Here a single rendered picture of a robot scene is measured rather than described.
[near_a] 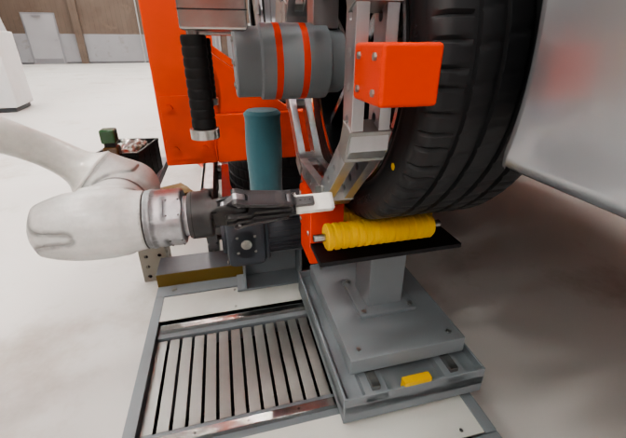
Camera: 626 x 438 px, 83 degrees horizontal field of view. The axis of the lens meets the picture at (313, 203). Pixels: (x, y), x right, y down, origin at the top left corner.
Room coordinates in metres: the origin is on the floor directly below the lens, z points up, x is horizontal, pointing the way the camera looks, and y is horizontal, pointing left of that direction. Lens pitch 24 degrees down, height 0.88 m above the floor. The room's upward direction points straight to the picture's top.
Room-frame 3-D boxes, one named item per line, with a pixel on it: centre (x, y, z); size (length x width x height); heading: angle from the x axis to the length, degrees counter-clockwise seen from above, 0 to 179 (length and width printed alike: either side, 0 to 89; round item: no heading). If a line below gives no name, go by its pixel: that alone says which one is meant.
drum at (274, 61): (0.75, 0.05, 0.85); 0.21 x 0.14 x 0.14; 104
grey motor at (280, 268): (1.06, 0.09, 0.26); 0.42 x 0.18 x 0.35; 104
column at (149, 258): (1.23, 0.65, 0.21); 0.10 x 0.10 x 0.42; 14
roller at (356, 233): (0.68, -0.14, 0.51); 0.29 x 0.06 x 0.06; 104
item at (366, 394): (0.81, -0.18, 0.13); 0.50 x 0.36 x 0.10; 14
